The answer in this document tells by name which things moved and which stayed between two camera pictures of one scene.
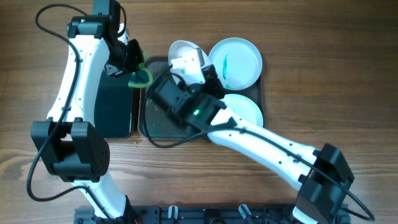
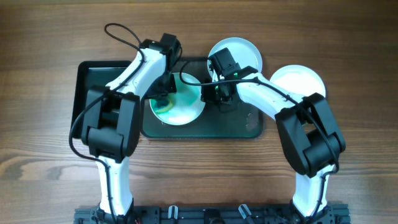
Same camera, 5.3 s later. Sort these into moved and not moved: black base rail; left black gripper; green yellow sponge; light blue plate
Moved: green yellow sponge; left black gripper
Not moved: light blue plate; black base rail
